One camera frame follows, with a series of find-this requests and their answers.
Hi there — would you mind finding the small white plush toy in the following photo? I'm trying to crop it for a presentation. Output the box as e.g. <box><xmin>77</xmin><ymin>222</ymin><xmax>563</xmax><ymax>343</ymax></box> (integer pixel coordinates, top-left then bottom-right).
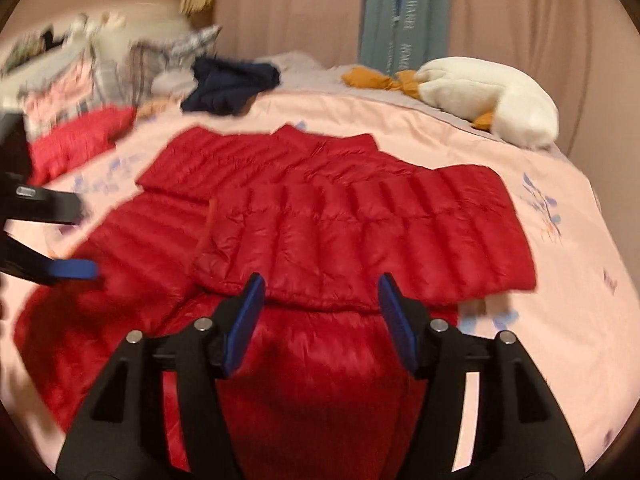
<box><xmin>70</xmin><ymin>10</ymin><xmax>127</xmax><ymax>37</ymax></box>

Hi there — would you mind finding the grey plaid pillow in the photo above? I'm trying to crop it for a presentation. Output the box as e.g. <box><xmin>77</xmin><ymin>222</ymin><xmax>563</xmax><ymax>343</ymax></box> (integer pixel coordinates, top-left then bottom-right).
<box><xmin>170</xmin><ymin>25</ymin><xmax>223</xmax><ymax>63</ymax></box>
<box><xmin>92</xmin><ymin>42</ymin><xmax>151</xmax><ymax>106</ymax></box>

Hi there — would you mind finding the red down jacket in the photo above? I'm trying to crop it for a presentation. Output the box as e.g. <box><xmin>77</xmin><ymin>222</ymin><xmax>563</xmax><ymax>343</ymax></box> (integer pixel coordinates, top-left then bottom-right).
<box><xmin>14</xmin><ymin>124</ymin><xmax>538</xmax><ymax>480</ymax></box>

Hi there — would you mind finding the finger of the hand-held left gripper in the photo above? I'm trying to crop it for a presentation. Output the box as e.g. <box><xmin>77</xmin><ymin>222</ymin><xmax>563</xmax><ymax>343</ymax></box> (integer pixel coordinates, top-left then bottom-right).
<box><xmin>0</xmin><ymin>172</ymin><xmax>87</xmax><ymax>226</ymax></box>
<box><xmin>0</xmin><ymin>234</ymin><xmax>101</xmax><ymax>287</ymax></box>

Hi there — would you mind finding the grey cloth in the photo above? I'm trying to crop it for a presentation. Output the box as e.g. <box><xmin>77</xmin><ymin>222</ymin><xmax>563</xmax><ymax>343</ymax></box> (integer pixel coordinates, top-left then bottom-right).
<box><xmin>152</xmin><ymin>70</ymin><xmax>198</xmax><ymax>98</ymax></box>

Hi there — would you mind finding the red folded quilted garment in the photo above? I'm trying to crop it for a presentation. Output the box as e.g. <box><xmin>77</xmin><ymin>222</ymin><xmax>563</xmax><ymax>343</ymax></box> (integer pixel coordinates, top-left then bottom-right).
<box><xmin>29</xmin><ymin>106</ymin><xmax>138</xmax><ymax>186</ymax></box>

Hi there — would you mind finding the grey bed sheet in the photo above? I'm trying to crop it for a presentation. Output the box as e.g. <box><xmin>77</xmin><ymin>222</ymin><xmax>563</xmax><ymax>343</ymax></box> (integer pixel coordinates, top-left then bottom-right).
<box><xmin>260</xmin><ymin>51</ymin><xmax>566</xmax><ymax>151</ymax></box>

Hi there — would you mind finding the stack of pink clothes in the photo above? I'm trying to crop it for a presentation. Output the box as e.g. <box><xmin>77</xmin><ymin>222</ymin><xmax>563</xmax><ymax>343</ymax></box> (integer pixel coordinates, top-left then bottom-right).
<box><xmin>22</xmin><ymin>60</ymin><xmax>101</xmax><ymax>126</ymax></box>

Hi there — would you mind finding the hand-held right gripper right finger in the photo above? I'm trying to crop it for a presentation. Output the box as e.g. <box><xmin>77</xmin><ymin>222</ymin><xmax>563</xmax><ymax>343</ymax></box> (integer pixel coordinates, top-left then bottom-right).
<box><xmin>377</xmin><ymin>273</ymin><xmax>586</xmax><ymax>480</ymax></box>

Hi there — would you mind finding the white goose plush toy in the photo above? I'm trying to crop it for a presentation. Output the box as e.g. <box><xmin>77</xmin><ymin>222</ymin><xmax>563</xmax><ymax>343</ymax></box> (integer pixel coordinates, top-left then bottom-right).
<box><xmin>342</xmin><ymin>56</ymin><xmax>560</xmax><ymax>150</ymax></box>

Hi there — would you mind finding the pink printed blanket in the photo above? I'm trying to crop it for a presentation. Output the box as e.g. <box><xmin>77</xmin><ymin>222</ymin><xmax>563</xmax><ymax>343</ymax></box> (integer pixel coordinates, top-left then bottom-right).
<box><xmin>0</xmin><ymin>87</ymin><xmax>631</xmax><ymax>471</ymax></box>

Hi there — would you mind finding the navy blue garment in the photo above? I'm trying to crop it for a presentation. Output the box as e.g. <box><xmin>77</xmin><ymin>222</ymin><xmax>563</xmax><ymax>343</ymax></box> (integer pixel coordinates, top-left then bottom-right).
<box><xmin>181</xmin><ymin>56</ymin><xmax>281</xmax><ymax>117</ymax></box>

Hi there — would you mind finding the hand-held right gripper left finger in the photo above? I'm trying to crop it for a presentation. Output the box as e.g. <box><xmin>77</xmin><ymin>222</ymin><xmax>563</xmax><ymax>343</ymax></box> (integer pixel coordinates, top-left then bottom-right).
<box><xmin>56</xmin><ymin>273</ymin><xmax>267</xmax><ymax>480</ymax></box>

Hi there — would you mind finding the beige pillow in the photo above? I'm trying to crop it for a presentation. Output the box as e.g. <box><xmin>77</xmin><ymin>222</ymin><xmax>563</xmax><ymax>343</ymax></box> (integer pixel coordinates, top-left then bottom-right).
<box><xmin>90</xmin><ymin>12</ymin><xmax>186</xmax><ymax>61</ymax></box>

